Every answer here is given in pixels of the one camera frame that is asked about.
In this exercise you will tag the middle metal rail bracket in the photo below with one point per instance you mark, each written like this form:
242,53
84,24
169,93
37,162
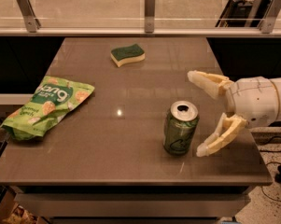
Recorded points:
149,15

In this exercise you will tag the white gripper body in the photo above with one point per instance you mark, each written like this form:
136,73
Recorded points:
253,99

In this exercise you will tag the green and yellow sponge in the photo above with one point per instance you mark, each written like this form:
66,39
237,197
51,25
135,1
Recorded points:
130,54

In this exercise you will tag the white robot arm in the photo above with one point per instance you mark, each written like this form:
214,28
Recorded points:
249,102

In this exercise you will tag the metal rail bracket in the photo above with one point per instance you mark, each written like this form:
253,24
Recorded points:
149,15
269,20
31,22

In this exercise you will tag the left metal rail bracket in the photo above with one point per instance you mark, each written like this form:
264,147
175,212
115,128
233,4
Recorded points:
31,22

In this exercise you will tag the green soda can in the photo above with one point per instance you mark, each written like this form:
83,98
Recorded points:
179,127

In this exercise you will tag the green snack bag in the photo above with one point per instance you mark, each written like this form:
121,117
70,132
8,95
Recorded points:
53,99

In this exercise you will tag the right metal rail bracket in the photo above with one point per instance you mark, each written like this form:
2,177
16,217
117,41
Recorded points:
269,20

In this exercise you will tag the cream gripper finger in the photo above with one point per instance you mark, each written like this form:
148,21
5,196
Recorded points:
227,130
213,84

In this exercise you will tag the glass railing panel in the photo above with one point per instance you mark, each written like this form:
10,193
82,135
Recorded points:
169,14

